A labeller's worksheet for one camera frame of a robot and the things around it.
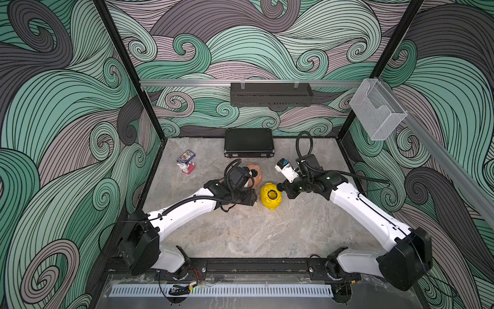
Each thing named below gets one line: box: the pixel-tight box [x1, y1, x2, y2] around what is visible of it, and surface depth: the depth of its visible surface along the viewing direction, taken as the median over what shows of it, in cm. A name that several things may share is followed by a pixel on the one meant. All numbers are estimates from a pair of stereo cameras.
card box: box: [176, 149, 196, 164], surface depth 111 cm
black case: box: [223, 128, 275, 159], surface depth 113 cm
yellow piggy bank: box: [260, 182, 283, 211], surface depth 87 cm
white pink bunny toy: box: [176, 161, 196, 175], surface depth 103 cm
